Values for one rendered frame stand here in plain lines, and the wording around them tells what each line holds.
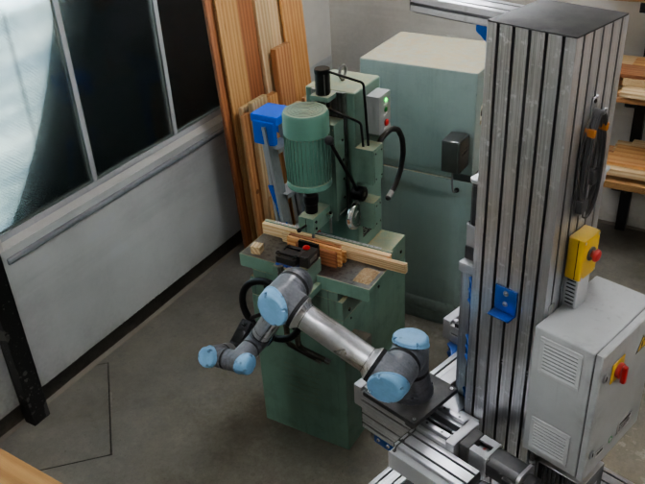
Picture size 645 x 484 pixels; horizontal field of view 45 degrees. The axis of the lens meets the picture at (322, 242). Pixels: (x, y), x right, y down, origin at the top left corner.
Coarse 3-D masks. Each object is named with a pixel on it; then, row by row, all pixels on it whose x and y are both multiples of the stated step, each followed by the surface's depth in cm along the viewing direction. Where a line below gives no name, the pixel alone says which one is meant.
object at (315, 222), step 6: (318, 204) 317; (324, 204) 316; (318, 210) 312; (324, 210) 313; (300, 216) 309; (306, 216) 308; (312, 216) 308; (318, 216) 309; (324, 216) 314; (300, 222) 310; (306, 222) 308; (312, 222) 307; (318, 222) 310; (324, 222) 315; (306, 228) 310; (312, 228) 308; (318, 228) 311
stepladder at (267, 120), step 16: (256, 112) 380; (272, 112) 379; (256, 128) 381; (272, 128) 376; (272, 144) 381; (272, 160) 385; (272, 176) 389; (272, 192) 396; (288, 192) 396; (288, 208) 401; (304, 208) 414
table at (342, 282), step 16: (256, 240) 328; (272, 240) 327; (240, 256) 321; (256, 256) 317; (272, 256) 316; (272, 272) 315; (320, 272) 305; (336, 272) 304; (352, 272) 304; (384, 272) 302; (320, 288) 304; (336, 288) 301; (352, 288) 297; (368, 288) 294
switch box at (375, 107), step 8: (376, 88) 310; (384, 88) 310; (368, 96) 304; (376, 96) 303; (384, 96) 305; (368, 104) 306; (376, 104) 304; (368, 112) 308; (376, 112) 306; (384, 112) 309; (368, 120) 309; (376, 120) 307; (384, 120) 310; (376, 128) 309
